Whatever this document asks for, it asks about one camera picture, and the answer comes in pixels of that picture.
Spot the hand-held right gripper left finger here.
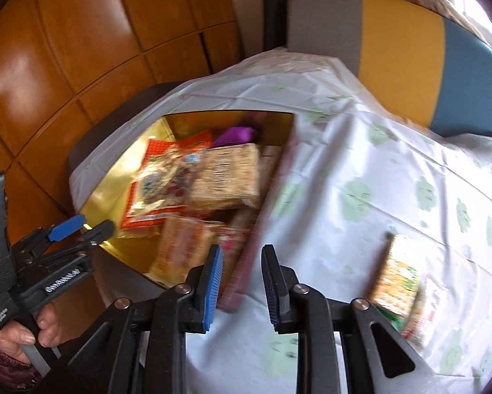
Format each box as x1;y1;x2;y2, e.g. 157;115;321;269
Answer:
65;244;224;394

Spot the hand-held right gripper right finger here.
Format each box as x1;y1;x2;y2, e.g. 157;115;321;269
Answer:
261;245;440;394

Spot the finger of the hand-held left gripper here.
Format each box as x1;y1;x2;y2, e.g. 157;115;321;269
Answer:
25;219;116;270
12;213;87;262

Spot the maroon gold gift box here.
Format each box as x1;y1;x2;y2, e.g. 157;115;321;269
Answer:
68;109;300;313

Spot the clear orange cake packet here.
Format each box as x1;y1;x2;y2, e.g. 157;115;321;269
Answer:
147;215;224;288

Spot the large rice cracker packet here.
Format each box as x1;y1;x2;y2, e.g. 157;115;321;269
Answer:
186;143;263;210

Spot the person's left forearm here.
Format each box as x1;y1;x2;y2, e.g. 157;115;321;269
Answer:
0;312;43;394

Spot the person's left hand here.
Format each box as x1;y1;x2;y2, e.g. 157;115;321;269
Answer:
0;303;60;365

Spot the orange red snack packet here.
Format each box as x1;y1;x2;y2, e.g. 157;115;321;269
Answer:
120;129;214;232

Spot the green orange snack packet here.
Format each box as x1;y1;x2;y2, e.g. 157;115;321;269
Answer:
369;233;422;321

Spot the purple snack packet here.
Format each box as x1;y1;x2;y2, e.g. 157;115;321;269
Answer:
210;126;257;148

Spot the cloud print tablecloth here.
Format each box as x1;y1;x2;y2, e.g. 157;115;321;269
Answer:
69;47;492;394

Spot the white snack packet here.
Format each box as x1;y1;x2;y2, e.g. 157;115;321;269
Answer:
402;279;450;349

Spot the grey yellow blue chair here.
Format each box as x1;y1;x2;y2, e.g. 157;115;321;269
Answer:
286;0;492;138

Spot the black chair post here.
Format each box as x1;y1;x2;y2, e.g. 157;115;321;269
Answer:
262;0;296;52

